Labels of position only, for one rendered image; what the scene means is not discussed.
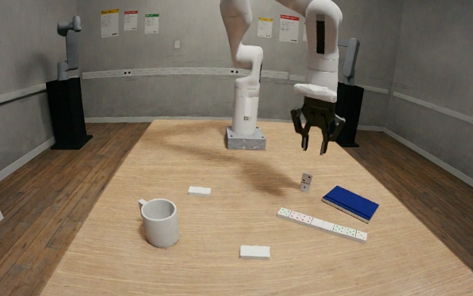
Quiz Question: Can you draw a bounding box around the white domino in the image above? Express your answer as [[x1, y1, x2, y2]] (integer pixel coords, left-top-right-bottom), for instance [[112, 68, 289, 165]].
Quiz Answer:
[[298, 214, 324, 231], [321, 221, 345, 237], [277, 208, 302, 224], [188, 187, 211, 197], [299, 171, 313, 193], [343, 227, 367, 244], [240, 245, 270, 260]]

